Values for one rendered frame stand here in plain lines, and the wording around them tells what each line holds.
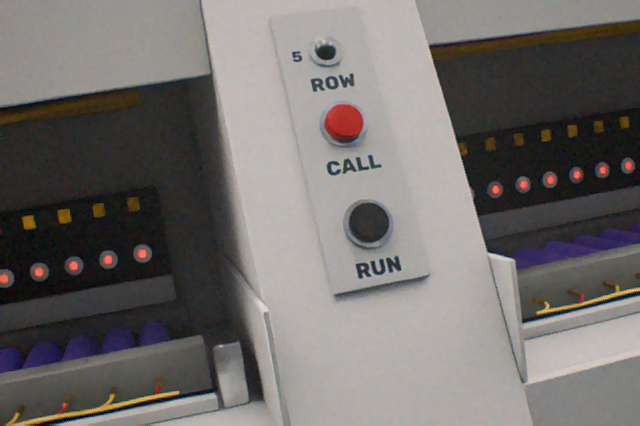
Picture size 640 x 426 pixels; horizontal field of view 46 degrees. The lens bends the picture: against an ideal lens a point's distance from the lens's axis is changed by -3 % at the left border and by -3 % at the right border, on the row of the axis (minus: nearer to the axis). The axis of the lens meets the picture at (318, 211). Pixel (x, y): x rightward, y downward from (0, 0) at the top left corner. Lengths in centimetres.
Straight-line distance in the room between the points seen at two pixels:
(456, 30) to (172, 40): 13
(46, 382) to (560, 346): 23
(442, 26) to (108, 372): 22
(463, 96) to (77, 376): 35
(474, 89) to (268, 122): 29
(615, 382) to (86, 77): 26
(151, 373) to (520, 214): 27
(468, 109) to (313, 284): 30
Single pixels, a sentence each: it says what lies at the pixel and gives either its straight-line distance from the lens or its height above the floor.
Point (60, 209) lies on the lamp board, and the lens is 47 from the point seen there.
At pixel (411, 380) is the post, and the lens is 31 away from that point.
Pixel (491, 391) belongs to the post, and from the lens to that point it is 32.
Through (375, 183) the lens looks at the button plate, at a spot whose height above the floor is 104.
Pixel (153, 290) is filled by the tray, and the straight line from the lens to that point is 47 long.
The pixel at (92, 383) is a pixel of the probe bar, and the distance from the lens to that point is 36.
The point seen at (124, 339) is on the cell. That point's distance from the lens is 42.
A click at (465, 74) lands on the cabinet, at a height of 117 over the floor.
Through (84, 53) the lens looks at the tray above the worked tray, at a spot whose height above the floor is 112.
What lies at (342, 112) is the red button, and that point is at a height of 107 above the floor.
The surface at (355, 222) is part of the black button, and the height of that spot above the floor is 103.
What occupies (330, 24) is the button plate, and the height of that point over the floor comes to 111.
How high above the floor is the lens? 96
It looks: 14 degrees up
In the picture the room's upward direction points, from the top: 13 degrees counter-clockwise
